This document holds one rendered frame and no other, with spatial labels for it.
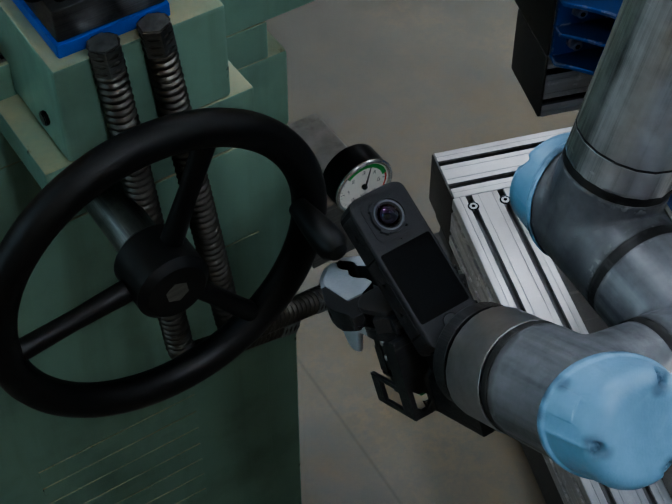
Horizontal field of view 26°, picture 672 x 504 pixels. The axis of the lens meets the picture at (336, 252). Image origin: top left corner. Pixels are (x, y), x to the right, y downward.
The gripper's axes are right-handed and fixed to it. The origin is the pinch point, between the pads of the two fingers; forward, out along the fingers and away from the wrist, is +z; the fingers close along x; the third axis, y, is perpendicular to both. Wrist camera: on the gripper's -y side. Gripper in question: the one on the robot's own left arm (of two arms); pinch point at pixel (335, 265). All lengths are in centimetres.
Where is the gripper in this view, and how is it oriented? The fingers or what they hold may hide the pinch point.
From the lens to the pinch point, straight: 110.2
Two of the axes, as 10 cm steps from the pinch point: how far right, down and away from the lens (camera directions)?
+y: 2.8, 8.9, 3.6
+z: -4.7, -2.0, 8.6
